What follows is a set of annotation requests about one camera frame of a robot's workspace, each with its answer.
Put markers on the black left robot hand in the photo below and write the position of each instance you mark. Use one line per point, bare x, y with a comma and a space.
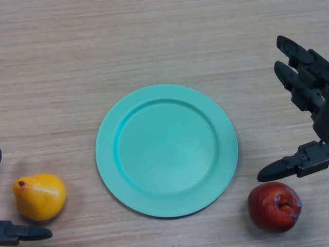
23, 233

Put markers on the red apple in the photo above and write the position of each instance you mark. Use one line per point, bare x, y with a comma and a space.
273, 207

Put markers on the yellow pear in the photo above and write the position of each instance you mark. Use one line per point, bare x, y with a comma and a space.
39, 196

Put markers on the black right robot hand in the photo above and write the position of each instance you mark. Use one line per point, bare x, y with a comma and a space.
306, 82

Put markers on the green round plate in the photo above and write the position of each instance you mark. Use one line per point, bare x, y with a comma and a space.
167, 151

